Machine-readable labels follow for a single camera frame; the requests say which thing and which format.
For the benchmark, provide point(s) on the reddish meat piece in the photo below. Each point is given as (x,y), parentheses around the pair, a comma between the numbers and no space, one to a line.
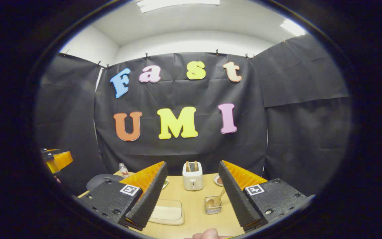
(220,180)

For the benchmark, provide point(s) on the dark grey rice cooker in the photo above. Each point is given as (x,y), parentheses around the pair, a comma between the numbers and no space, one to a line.
(99,181)

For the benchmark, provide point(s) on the white rice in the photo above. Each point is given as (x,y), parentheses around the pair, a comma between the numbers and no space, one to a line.
(166,213)

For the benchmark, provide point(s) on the small ceiling light panel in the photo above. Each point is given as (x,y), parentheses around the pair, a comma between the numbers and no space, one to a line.
(292,28)

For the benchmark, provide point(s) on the white divided dish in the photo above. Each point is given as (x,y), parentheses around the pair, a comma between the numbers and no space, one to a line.
(166,186)

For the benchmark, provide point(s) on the wooden spoon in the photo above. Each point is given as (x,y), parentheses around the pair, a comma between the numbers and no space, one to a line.
(210,203)

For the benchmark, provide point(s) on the black backdrop cloth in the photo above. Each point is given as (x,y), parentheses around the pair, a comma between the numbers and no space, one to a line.
(293,139)

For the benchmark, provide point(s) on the white round plate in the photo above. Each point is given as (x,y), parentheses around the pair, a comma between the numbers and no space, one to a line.
(215,182)

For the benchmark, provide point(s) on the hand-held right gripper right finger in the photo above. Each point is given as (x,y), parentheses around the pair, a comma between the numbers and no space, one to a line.
(240,202)

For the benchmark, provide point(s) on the clear glass tray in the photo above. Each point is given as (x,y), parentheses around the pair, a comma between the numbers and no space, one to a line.
(169,202)

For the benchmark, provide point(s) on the long ceiling light panel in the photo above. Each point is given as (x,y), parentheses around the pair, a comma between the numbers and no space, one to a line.
(177,4)

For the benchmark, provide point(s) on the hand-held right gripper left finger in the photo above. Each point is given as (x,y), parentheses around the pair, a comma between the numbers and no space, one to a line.
(148,200)

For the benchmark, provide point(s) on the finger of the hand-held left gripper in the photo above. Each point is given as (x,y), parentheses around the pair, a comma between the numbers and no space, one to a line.
(63,160)
(50,151)

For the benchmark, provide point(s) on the white toaster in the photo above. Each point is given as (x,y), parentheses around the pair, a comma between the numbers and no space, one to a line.
(192,181)

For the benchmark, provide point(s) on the clear plastic bottle red label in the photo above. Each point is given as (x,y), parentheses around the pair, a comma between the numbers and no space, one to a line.
(123,172)

